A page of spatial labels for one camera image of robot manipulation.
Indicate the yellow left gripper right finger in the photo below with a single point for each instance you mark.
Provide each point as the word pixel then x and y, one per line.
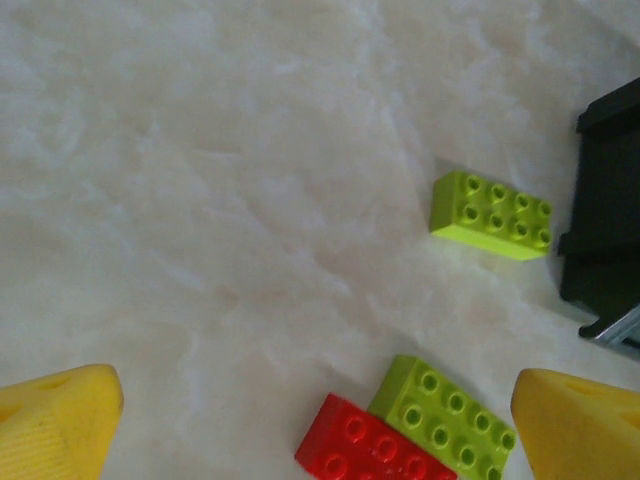
pixel 585 430

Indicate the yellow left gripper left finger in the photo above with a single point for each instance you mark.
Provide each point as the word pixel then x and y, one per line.
pixel 45 430

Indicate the lime green lego brick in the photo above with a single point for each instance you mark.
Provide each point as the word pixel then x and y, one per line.
pixel 492 215
pixel 445 415

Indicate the red lego brick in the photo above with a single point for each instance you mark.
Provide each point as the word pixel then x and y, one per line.
pixel 370 445

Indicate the black bin with red bricks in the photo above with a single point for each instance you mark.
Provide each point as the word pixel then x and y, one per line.
pixel 605 200

